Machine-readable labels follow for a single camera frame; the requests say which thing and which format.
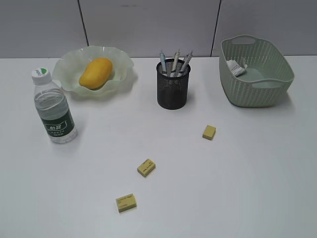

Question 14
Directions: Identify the black mesh pen holder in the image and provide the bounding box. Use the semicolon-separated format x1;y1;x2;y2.
156;59;191;110

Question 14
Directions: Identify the clear bottle green label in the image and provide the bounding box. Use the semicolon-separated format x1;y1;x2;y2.
31;68;77;144

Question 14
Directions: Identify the yellow eraser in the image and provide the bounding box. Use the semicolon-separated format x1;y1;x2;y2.
137;159;156;178
203;125;216;140
116;193;137;213

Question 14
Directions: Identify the blue grip clear pen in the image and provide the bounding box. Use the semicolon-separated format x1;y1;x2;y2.
159;50;167;76

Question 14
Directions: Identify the yellow mango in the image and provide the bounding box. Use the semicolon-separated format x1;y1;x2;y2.
79;58;113;90

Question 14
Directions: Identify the grey grip black-clip pen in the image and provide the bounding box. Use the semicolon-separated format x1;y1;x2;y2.
177;50;193;77

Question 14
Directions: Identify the beige grip white pen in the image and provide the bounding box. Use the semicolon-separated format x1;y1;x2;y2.
170;49;180;77

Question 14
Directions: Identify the waste paper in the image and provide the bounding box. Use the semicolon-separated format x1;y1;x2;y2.
226;57;248;77

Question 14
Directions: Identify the yellow eraser front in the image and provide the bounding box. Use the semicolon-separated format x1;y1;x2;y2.
116;193;137;213

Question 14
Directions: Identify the pale green woven basket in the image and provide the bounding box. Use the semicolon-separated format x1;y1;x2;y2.
219;35;294;108

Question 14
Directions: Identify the frosted green glass plate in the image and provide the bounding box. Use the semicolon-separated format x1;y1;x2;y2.
52;46;134;97

